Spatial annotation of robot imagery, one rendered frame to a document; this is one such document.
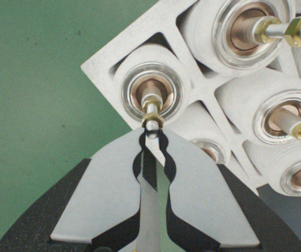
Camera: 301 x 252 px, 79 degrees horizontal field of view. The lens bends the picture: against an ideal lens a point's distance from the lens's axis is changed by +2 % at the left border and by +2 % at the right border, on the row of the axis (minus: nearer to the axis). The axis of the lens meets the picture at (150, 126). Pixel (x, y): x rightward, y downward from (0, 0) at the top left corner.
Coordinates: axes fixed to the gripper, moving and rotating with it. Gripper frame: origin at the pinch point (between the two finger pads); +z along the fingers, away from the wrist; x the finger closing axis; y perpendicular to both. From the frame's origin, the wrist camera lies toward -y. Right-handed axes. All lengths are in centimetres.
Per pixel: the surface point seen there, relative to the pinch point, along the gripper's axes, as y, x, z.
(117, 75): -1.4, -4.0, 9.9
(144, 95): -0.2, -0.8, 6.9
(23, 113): 16, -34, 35
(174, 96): 0.5, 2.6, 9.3
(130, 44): -4.2, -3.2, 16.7
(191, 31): -6.2, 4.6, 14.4
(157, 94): -0.4, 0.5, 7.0
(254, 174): 18.3, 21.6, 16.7
